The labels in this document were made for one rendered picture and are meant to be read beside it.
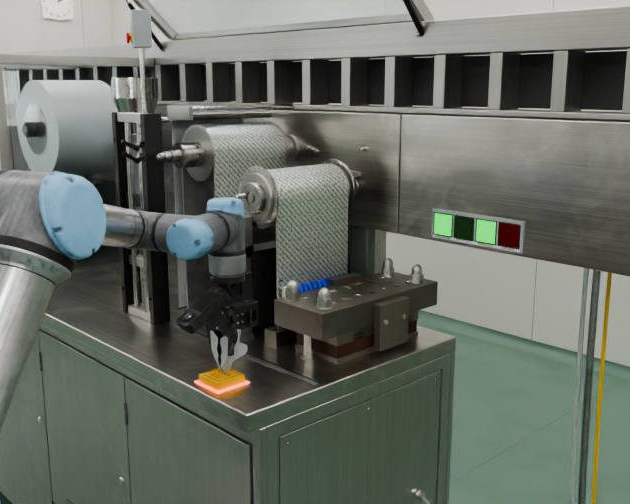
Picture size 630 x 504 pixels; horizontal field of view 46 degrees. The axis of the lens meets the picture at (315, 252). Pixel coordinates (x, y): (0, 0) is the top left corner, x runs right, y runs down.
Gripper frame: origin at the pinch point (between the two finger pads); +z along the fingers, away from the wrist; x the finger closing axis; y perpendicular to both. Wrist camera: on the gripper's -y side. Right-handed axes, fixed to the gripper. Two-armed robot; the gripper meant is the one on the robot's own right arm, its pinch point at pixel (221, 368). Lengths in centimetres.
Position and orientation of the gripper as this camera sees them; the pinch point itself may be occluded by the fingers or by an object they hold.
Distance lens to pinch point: 158.7
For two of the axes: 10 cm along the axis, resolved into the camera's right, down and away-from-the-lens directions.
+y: 7.3, -1.5, 6.7
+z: 0.0, 9.8, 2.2
